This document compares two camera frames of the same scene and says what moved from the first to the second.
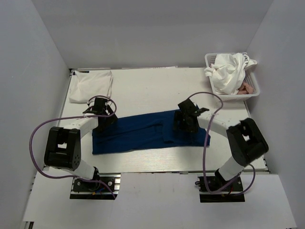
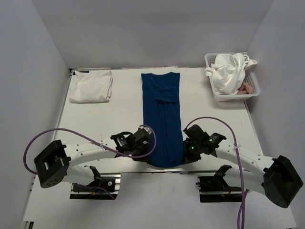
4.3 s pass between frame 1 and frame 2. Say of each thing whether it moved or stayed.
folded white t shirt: stayed
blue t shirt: moved
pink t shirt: stayed
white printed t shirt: stayed
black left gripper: moved
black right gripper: moved
